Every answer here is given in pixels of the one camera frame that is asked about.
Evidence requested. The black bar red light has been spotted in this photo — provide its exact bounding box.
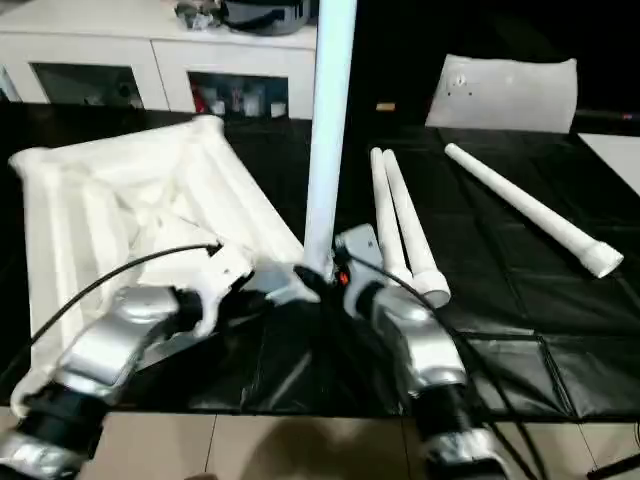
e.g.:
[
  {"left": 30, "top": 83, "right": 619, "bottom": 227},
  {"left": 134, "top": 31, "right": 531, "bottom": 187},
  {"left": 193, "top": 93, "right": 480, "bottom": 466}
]
[{"left": 574, "top": 110, "right": 640, "bottom": 124}]

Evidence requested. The white flat board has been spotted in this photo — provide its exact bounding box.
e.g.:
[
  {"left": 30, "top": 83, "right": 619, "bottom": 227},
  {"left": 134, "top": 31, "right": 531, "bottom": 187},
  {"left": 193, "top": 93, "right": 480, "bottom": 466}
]
[{"left": 577, "top": 132, "right": 640, "bottom": 199}]

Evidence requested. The black work mat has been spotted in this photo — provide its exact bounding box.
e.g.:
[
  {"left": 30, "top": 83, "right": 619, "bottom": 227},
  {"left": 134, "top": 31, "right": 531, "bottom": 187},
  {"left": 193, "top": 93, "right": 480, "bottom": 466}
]
[{"left": 0, "top": 102, "right": 640, "bottom": 421}]

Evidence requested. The black tall cabinet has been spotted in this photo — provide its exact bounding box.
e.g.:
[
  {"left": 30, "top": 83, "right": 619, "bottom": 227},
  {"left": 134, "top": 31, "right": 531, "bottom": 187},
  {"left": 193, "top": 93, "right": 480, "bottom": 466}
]
[{"left": 357, "top": 0, "right": 446, "bottom": 126}]

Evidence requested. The grey bag black handle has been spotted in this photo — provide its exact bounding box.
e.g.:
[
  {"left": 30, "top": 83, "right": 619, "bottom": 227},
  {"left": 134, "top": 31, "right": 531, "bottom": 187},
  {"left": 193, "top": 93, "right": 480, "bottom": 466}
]
[{"left": 222, "top": 0, "right": 311, "bottom": 37}]

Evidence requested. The black tripod leg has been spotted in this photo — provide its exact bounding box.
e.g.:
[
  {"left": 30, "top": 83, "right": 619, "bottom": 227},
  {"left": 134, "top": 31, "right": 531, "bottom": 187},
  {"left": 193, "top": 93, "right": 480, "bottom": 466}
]
[{"left": 587, "top": 457, "right": 640, "bottom": 480}]

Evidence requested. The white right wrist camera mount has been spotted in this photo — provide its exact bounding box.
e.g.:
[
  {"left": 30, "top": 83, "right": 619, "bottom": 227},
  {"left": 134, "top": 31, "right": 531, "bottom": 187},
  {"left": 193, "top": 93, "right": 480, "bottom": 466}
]
[{"left": 332, "top": 223, "right": 381, "bottom": 316}]

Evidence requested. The white plastic table leg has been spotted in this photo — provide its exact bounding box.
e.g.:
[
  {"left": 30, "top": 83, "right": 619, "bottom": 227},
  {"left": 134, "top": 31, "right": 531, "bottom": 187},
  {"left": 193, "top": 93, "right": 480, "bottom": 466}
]
[
  {"left": 369, "top": 146, "right": 416, "bottom": 281},
  {"left": 382, "top": 148, "right": 451, "bottom": 307},
  {"left": 302, "top": 0, "right": 359, "bottom": 274},
  {"left": 443, "top": 142, "right": 625, "bottom": 280}
]

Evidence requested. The dark crumpled small pile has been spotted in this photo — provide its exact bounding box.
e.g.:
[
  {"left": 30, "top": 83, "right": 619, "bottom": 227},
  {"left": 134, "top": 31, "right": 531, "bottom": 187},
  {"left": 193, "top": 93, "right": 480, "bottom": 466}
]
[{"left": 174, "top": 0, "right": 224, "bottom": 31}]

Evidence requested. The white glass-door cabinet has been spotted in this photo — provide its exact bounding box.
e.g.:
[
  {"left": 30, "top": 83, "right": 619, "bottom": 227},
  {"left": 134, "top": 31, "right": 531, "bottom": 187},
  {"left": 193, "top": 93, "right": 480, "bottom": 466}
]
[{"left": 0, "top": 0, "right": 319, "bottom": 121}]

